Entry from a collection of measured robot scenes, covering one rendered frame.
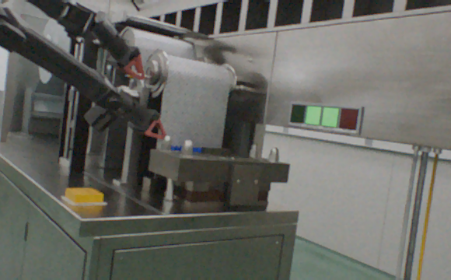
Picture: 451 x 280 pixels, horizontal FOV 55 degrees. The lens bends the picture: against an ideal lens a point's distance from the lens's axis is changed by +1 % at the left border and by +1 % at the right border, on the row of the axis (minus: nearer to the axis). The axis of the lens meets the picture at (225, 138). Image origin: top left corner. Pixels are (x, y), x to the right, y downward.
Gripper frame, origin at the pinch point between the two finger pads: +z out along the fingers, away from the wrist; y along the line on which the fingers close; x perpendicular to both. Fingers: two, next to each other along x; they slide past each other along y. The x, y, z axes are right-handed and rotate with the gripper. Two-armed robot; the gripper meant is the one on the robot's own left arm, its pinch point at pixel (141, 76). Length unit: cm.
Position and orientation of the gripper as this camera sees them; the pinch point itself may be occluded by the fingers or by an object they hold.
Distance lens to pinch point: 132.8
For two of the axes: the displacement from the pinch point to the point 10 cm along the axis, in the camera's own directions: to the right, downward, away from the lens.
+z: 4.8, 6.5, 5.8
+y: 6.4, 2.0, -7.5
